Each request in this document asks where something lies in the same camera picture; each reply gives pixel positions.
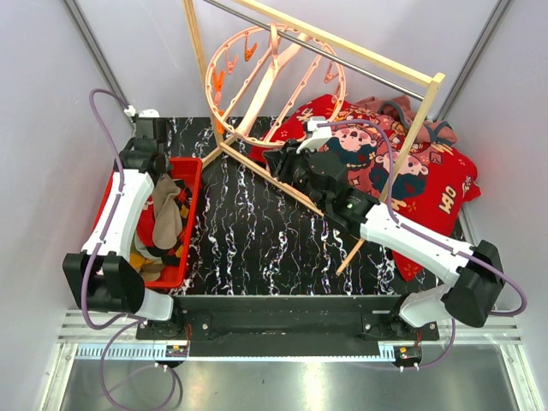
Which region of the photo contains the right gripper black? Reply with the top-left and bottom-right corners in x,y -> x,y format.
264,139 -> 327,211

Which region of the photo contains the pink round clip hanger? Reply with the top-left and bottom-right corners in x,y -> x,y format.
205,23 -> 335,149

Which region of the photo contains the beige sock maroon striped cuff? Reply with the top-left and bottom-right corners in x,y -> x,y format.
152,174 -> 182,249

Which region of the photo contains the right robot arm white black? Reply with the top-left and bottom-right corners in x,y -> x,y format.
265,142 -> 505,340

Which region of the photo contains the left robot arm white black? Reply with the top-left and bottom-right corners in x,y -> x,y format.
63,110 -> 185,339

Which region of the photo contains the orange clip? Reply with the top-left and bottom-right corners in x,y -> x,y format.
211,69 -> 226,92

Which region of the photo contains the red plastic bin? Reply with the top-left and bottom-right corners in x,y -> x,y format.
96,157 -> 204,288

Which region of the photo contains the red cat pattern sock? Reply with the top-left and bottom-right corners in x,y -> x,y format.
135,198 -> 155,247

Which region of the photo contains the black argyle sock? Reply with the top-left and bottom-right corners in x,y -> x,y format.
162,179 -> 193,266

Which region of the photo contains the pink grey garment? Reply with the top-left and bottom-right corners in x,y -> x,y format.
354,95 -> 457,146

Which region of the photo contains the olive green striped sock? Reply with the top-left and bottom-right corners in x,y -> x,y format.
129,250 -> 165,282

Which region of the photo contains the metal rack rod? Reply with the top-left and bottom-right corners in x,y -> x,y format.
205,0 -> 425,102

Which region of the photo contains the red cartoon patterned blanket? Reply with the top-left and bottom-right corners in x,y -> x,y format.
273,97 -> 480,279

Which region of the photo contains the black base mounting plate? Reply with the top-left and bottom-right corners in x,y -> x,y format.
136,295 -> 439,341

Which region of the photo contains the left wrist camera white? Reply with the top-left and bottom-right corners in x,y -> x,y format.
123,104 -> 160,122

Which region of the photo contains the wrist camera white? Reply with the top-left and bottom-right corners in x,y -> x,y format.
123,104 -> 160,122
296,116 -> 332,154

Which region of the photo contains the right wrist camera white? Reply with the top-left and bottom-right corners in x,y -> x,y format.
296,116 -> 332,154

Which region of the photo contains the wooden clothes rack frame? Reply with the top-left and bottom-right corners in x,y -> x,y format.
182,0 -> 446,275

